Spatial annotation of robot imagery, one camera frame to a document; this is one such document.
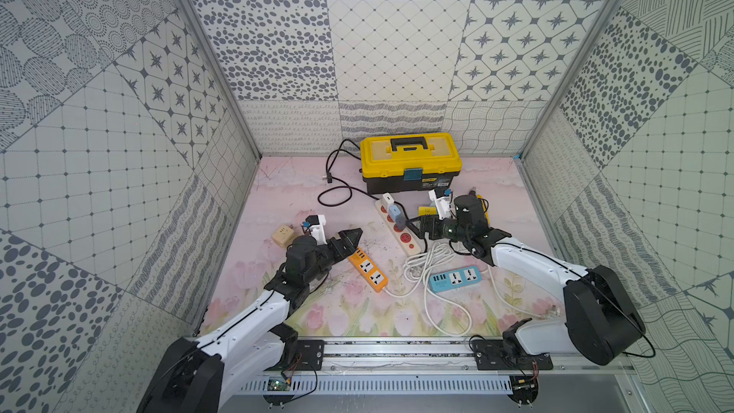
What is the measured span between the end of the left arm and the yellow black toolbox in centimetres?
28

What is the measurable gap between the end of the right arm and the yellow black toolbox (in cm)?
27

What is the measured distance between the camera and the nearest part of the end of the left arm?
2.09 feet

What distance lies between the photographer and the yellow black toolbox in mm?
994

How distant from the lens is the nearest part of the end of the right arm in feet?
2.12
